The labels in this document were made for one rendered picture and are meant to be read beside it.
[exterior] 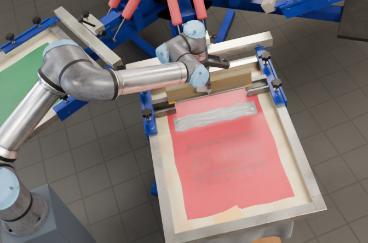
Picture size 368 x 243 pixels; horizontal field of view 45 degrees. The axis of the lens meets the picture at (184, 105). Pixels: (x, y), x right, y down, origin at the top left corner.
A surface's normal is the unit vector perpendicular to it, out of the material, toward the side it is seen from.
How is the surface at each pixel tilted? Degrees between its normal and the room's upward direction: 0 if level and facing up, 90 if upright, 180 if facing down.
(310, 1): 90
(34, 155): 0
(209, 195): 0
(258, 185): 0
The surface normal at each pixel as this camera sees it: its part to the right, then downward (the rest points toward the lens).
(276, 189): -0.14, -0.60
